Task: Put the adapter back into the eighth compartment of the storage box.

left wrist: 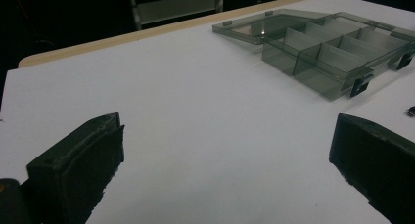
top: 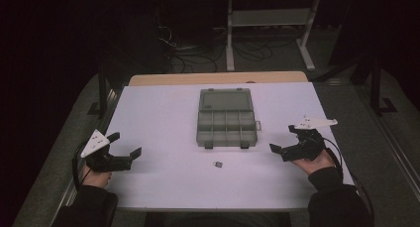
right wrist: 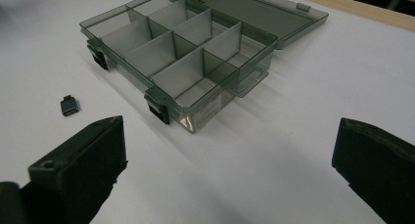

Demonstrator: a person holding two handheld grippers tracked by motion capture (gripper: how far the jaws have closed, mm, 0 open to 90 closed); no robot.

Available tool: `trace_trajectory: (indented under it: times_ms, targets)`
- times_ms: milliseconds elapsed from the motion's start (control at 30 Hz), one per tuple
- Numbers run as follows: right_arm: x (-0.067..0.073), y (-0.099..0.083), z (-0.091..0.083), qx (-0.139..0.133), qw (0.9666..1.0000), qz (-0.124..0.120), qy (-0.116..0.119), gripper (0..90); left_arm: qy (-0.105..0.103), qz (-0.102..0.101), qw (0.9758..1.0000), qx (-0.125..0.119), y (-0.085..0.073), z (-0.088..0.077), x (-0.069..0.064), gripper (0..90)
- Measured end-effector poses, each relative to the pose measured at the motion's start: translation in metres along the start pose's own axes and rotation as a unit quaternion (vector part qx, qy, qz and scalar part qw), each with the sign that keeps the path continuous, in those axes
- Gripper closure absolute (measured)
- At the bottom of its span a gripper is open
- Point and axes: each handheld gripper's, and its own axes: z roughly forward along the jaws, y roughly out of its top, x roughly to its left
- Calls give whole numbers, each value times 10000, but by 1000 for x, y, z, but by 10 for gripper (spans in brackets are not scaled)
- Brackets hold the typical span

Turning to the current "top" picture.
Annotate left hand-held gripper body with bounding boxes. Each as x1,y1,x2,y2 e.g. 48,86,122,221
80,129,134,173

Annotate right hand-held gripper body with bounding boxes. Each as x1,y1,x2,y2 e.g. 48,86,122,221
281,115,339,163

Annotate person's right hand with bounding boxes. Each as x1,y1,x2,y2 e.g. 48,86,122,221
291,149,336,176

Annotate person's left hand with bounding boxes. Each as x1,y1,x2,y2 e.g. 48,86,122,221
80,165,113,189

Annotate black metal stand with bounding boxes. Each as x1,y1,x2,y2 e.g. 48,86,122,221
368,53,398,117
86,63,112,118

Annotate grey plastic organizer box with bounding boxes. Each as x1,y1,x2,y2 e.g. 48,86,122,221
195,87,263,151

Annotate wooden table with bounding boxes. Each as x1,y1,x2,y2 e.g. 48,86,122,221
128,70,309,87

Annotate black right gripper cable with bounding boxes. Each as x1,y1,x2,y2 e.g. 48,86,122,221
321,137,376,223

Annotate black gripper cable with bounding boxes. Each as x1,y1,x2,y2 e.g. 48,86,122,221
71,143,92,192
321,137,376,223

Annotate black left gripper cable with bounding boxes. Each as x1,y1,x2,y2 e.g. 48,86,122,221
71,143,92,192

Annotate black cables on floor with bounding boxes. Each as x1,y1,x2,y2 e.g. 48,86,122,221
154,20,300,73

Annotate white metal desk frame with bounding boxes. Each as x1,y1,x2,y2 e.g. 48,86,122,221
225,0,322,72

